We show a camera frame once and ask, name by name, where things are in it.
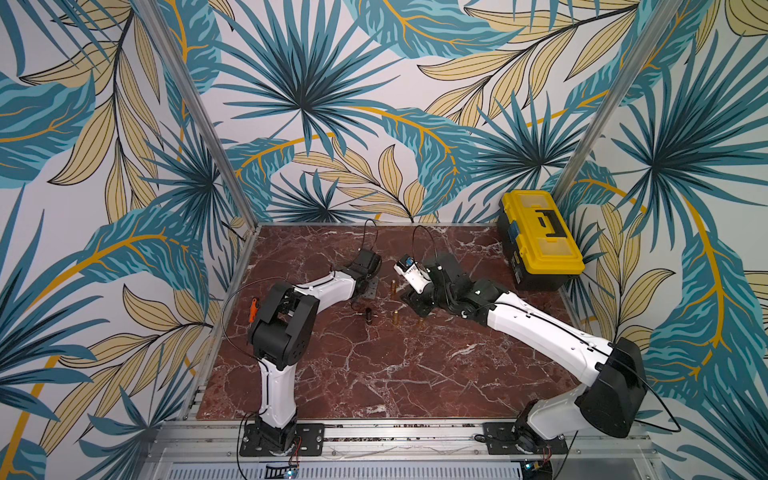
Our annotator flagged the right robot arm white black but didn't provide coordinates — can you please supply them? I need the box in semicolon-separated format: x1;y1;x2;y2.
394;252;649;453

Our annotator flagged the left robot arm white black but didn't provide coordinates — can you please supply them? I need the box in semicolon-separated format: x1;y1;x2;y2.
248;249;381;452

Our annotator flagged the yellow black toolbox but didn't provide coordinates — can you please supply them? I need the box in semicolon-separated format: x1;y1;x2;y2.
497;190;585;291

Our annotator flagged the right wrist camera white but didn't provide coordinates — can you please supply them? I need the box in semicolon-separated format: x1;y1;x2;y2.
394;254;432;294

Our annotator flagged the orange handled screwdriver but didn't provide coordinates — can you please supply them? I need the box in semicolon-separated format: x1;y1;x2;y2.
248;297;260;327

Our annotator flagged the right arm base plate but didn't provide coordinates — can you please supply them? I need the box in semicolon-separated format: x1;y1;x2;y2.
475;422;568;457

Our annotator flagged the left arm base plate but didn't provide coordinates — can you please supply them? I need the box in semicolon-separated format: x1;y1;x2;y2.
238;421;325;458

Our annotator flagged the aluminium frame rail front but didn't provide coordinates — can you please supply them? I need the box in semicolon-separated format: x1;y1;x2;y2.
137;419;668;479

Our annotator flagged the aluminium corner post left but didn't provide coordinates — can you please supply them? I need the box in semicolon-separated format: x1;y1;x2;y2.
133;0;260;228

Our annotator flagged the aluminium corner post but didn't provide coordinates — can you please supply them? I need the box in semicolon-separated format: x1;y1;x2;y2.
133;0;260;228
552;0;683;202

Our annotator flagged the aluminium corner post right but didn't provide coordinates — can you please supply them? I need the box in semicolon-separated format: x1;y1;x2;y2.
552;0;683;202

